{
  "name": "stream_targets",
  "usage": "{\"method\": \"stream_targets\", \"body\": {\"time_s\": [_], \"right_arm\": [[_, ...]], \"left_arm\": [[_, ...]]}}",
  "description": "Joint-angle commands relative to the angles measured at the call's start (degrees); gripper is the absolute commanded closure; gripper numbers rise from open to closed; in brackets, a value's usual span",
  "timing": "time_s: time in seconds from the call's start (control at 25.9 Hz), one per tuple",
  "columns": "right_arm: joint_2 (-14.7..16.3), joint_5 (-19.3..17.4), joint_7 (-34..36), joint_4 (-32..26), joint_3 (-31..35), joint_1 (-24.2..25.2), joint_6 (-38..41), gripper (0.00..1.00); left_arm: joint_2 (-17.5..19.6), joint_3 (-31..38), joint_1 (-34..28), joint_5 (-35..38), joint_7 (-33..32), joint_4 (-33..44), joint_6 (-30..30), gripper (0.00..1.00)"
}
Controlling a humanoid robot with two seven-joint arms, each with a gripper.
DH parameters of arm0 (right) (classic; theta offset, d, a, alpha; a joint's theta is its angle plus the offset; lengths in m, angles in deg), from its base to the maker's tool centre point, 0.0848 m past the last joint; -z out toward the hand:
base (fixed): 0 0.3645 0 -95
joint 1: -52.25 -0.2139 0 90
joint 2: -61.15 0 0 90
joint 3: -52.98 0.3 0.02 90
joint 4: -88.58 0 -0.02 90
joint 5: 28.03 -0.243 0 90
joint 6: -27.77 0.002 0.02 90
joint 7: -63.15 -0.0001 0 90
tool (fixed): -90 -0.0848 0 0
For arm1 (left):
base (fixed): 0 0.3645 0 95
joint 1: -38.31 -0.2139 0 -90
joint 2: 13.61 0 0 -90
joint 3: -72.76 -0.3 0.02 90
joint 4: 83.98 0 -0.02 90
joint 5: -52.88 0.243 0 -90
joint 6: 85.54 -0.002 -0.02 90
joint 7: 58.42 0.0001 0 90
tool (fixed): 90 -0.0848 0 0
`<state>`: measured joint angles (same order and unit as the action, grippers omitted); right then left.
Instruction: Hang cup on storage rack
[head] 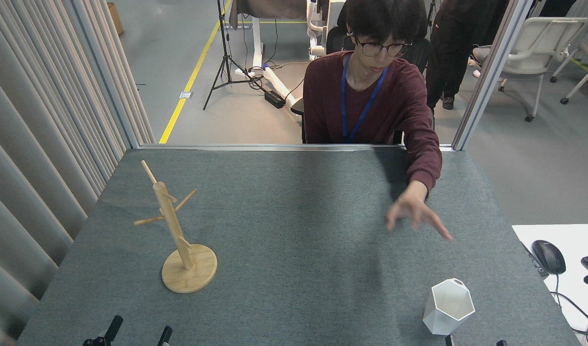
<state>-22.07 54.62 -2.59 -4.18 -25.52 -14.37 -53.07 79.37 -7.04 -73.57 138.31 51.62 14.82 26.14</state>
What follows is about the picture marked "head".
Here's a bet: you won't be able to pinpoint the black tripod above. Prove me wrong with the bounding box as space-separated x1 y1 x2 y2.
203 0 264 111

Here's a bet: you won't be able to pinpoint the white hexagonal cup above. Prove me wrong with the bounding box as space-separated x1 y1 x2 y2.
422 278 475 335

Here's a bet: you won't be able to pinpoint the white office chair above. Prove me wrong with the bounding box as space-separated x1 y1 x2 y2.
468 17 588 122

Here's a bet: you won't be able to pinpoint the silver frame post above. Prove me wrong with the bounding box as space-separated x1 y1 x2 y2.
452 0 535 151

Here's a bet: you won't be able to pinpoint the beige pleated curtain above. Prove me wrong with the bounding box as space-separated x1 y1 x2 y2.
0 0 156 346

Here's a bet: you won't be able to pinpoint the black computer mouse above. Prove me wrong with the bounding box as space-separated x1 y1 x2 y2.
531 240 566 275

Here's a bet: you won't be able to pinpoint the wooden cup rack stand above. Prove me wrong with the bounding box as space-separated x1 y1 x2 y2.
134 160 218 294

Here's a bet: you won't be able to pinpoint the brown cardboard box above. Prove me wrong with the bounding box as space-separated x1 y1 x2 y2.
106 2 125 36

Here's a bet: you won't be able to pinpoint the standing person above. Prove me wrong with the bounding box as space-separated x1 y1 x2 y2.
426 0 511 110

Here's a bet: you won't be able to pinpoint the silver frame rail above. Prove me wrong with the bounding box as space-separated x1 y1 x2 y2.
139 143 455 152

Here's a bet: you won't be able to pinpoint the blue lanyard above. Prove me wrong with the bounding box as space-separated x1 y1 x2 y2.
341 54 388 143

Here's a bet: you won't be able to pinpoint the small black device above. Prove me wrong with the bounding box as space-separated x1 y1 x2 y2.
521 242 550 278

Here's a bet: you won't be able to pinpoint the white machine frame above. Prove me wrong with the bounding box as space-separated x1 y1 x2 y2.
307 0 346 62

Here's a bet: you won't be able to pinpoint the person's left hand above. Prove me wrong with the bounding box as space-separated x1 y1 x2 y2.
387 181 454 241

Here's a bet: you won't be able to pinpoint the white side table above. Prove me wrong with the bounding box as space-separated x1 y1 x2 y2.
512 223 588 346

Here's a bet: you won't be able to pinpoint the black mouse cable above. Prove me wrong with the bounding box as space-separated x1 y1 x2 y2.
551 274 588 337

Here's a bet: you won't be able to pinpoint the seated person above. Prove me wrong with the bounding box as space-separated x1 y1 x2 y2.
302 0 443 193

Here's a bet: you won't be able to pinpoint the black office chair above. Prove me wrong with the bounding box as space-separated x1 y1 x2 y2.
290 24 436 145

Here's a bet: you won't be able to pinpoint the black eyeglasses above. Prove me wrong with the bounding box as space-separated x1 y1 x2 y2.
347 32 413 58

